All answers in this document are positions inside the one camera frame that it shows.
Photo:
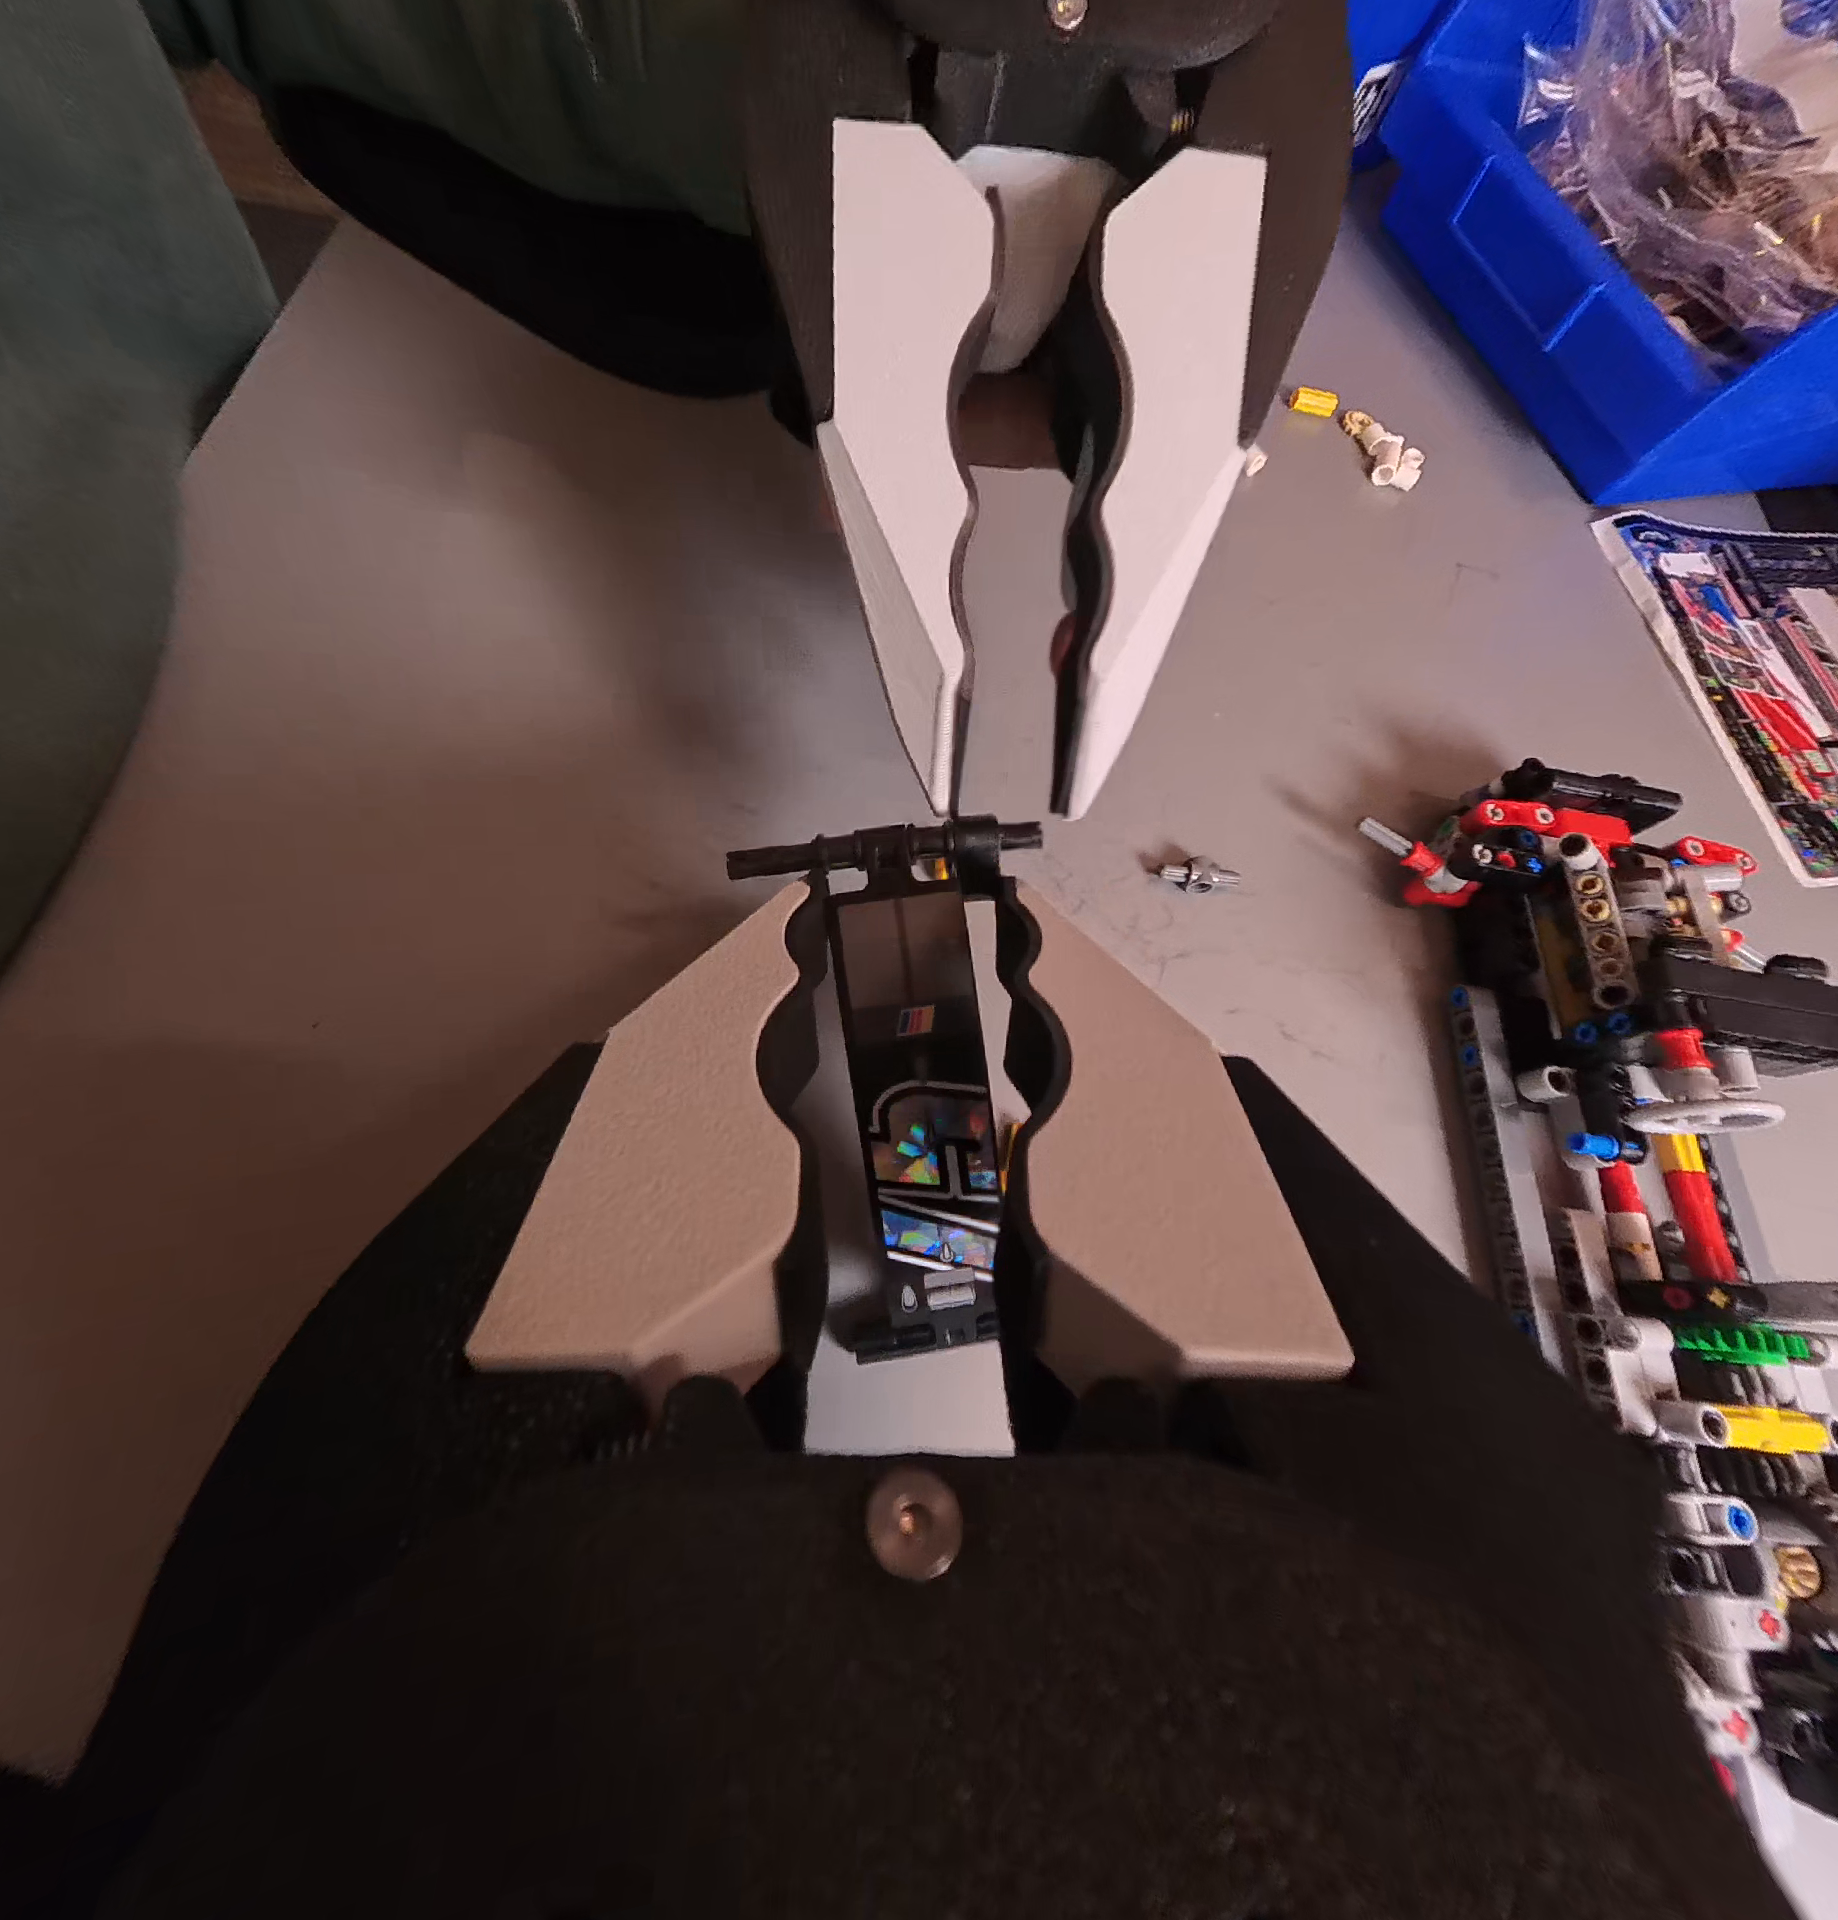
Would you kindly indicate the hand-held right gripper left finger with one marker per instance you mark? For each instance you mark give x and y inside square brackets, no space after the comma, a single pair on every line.
[650,1200]

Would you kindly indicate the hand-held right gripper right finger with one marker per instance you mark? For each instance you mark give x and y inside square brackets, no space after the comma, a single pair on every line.
[1190,1200]

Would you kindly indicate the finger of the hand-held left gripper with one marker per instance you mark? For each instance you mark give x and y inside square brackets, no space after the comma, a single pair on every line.
[896,376]
[1180,376]

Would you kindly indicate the black holographic curved lego panel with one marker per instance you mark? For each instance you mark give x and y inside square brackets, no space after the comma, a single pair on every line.
[919,1140]

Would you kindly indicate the grey lego axle connector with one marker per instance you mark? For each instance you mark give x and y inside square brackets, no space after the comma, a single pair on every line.
[1196,873]

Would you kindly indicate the small black lego liftarm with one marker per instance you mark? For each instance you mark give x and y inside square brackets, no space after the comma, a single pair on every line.
[975,843]

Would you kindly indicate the yellow lego bush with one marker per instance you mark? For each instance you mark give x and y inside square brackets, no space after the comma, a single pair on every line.
[1309,402]

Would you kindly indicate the lego car chassis assembly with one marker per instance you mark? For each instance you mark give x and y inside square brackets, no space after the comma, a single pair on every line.
[1685,1200]

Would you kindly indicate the clear bags of lego pieces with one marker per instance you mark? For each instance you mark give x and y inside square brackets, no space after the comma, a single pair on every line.
[1685,150]

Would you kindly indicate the person's left hand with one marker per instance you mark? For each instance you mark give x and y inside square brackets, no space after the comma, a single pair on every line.
[1025,421]

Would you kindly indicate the blue plastic bin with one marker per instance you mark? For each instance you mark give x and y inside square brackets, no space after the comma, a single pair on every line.
[1520,300]

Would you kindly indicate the instruction booklet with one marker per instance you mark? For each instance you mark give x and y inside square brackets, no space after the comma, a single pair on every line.
[1775,705]

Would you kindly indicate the person's upper body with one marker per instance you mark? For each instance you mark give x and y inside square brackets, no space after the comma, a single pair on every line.
[64,376]

